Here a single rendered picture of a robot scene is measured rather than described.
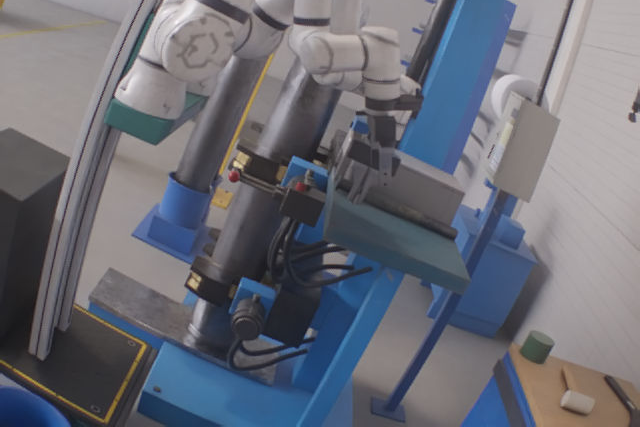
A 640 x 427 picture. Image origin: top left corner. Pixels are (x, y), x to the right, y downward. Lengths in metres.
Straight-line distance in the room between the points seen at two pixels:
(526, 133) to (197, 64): 1.92
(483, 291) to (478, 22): 2.63
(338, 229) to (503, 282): 3.26
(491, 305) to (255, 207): 2.58
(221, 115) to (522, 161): 1.79
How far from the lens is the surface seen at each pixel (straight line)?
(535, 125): 3.30
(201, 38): 1.62
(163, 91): 1.82
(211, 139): 4.43
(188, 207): 4.51
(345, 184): 2.48
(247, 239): 3.14
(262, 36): 2.40
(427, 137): 3.05
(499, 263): 5.25
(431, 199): 2.66
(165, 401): 2.81
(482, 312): 5.35
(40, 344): 2.31
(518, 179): 3.32
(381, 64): 1.82
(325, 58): 1.76
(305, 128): 3.04
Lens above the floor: 1.58
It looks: 13 degrees down
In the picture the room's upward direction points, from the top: 24 degrees clockwise
